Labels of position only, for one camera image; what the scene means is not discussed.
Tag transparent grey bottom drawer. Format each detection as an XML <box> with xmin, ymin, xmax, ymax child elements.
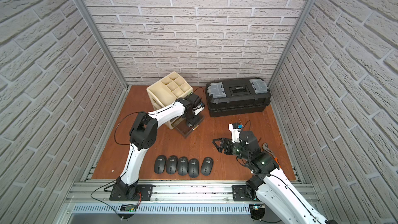
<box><xmin>172</xmin><ymin>117</ymin><xmax>204</xmax><ymax>139</ymax></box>

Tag black computer mouse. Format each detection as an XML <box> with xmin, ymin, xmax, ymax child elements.
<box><xmin>201</xmin><ymin>157</ymin><xmax>214</xmax><ymax>176</ymax></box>
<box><xmin>166</xmin><ymin>156</ymin><xmax>178</xmax><ymax>175</ymax></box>
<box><xmin>177</xmin><ymin>157</ymin><xmax>189</xmax><ymax>176</ymax></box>
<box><xmin>154</xmin><ymin>155</ymin><xmax>167</xmax><ymax>174</ymax></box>
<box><xmin>188</xmin><ymin>158</ymin><xmax>200</xmax><ymax>178</ymax></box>

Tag beige drawer organizer cabinet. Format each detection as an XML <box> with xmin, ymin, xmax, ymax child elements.
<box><xmin>146</xmin><ymin>72</ymin><xmax>193</xmax><ymax>111</ymax></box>

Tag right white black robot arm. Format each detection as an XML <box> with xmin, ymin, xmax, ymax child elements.
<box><xmin>212</xmin><ymin>129</ymin><xmax>336</xmax><ymax>224</ymax></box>

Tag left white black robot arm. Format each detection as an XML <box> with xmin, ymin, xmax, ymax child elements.
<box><xmin>109</xmin><ymin>93</ymin><xmax>205</xmax><ymax>201</ymax></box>

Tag black plastic toolbox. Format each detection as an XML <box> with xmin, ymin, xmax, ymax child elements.
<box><xmin>205</xmin><ymin>77</ymin><xmax>272</xmax><ymax>117</ymax></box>

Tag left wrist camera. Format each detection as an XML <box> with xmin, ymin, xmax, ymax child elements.
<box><xmin>193</xmin><ymin>102</ymin><xmax>205</xmax><ymax>115</ymax></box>

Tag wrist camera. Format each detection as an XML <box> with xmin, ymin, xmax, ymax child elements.
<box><xmin>193</xmin><ymin>102</ymin><xmax>205</xmax><ymax>115</ymax></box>
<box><xmin>229</xmin><ymin>122</ymin><xmax>244</xmax><ymax>143</ymax></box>

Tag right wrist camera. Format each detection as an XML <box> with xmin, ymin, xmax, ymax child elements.
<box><xmin>229</xmin><ymin>122</ymin><xmax>244</xmax><ymax>143</ymax></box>

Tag orange handled pliers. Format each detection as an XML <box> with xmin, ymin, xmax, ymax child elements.
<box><xmin>262</xmin><ymin>143</ymin><xmax>279</xmax><ymax>164</ymax></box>

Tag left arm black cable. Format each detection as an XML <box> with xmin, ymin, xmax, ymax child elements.
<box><xmin>113</xmin><ymin>111</ymin><xmax>144</xmax><ymax>146</ymax></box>

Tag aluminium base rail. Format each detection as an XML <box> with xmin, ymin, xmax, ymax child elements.
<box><xmin>63</xmin><ymin>179</ymin><xmax>321</xmax><ymax>215</ymax></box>

